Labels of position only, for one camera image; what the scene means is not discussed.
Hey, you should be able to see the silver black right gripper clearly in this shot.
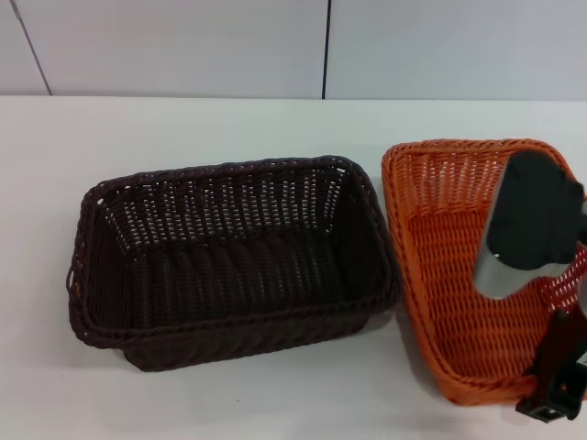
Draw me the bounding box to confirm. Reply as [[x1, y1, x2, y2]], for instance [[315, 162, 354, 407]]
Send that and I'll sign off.
[[474, 149, 587, 422]]

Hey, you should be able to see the orange woven basket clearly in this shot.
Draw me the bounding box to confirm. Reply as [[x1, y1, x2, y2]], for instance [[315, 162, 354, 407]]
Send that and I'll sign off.
[[380, 136, 587, 407]]

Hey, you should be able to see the dark brown woven basket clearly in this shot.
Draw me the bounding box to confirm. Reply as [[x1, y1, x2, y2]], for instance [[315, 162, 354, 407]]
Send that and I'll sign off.
[[65, 154, 399, 373]]

